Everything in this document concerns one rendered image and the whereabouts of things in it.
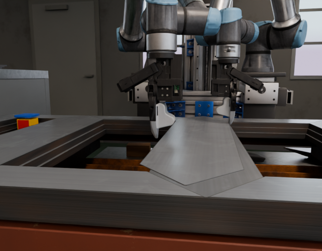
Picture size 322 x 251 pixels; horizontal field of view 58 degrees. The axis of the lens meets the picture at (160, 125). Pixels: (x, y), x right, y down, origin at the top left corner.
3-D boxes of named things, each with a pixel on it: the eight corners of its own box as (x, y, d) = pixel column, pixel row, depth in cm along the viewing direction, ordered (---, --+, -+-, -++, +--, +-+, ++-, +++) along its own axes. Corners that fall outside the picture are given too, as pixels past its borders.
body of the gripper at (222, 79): (210, 96, 100) (211, 60, 98) (236, 96, 99) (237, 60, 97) (211, 97, 92) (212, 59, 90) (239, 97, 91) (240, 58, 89)
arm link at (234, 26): (248, 9, 92) (234, 5, 86) (246, 45, 94) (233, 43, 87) (225, 13, 97) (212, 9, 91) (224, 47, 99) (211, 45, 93)
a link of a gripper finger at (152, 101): (155, 122, 70) (155, 85, 68) (148, 122, 70) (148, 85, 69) (158, 119, 74) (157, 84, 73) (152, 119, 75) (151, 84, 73)
